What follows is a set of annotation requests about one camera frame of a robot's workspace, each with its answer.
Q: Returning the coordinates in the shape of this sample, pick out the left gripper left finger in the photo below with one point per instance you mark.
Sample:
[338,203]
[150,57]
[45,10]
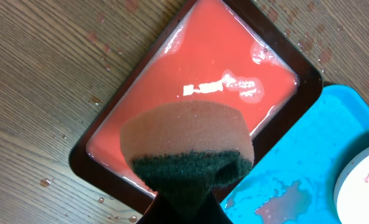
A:
[160,211]

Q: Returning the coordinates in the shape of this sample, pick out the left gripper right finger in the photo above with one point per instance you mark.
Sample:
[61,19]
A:
[211,212]

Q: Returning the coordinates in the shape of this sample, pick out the green and orange sponge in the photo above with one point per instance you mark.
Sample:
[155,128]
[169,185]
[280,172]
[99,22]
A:
[181,150]

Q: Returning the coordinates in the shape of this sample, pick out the white plate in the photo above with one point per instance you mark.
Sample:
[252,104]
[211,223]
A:
[351,192]

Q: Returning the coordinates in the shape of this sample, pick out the teal plastic tray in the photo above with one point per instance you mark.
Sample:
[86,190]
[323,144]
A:
[294,182]

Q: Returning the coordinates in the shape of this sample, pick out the dark red water tray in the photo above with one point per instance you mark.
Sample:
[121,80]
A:
[224,51]

